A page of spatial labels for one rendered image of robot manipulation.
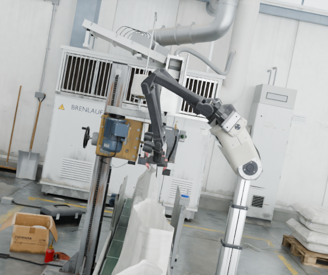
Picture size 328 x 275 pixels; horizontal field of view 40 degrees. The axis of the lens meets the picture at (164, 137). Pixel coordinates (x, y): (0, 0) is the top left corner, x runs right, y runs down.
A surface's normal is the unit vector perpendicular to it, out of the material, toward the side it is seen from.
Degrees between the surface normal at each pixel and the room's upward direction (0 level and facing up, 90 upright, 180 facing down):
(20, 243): 90
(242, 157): 115
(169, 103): 90
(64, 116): 90
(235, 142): 90
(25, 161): 76
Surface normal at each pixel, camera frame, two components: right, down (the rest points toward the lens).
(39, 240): 0.29, 0.08
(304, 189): 0.02, 0.06
